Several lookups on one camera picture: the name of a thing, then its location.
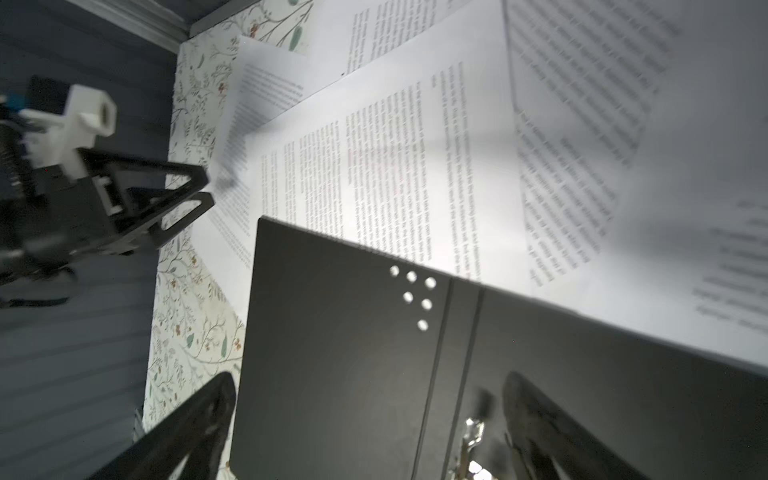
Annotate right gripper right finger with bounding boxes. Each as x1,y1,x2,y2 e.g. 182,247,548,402
502,372,646,479

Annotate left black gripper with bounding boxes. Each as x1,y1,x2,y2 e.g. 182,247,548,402
1,124,215,284

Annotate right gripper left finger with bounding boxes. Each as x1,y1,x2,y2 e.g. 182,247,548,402
91,372,236,479

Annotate grey folder with black inside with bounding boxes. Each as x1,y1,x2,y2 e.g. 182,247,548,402
230,218,767,479

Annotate printed sheet near left arm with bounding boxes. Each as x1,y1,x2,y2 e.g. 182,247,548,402
209,36,308,192

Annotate floral table mat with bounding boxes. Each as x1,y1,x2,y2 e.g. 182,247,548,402
140,0,316,480

